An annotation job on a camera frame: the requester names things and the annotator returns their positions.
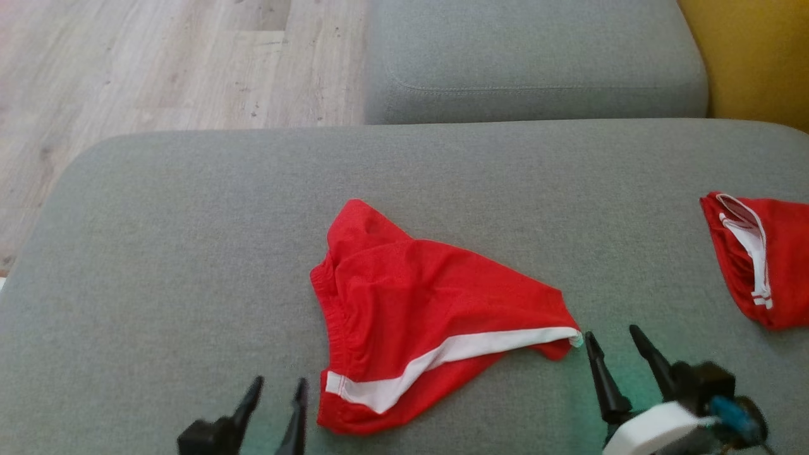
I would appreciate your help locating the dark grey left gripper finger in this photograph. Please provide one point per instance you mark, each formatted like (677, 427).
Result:
(296, 423)
(249, 404)

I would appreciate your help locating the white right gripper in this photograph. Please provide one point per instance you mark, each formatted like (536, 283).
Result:
(657, 433)

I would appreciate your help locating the red shorts with white stripe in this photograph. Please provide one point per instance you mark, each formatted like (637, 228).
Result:
(411, 297)

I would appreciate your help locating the red Bulls 23 jersey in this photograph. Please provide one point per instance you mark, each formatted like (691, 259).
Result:
(790, 253)

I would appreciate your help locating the small grey fabric sofa section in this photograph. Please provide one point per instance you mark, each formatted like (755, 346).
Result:
(537, 50)

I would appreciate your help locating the yellow fabric sofa section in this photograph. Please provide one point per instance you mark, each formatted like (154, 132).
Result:
(752, 57)

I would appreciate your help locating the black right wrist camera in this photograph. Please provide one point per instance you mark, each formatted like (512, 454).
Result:
(705, 385)

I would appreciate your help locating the blue right camera connector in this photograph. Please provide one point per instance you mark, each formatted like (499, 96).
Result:
(730, 414)

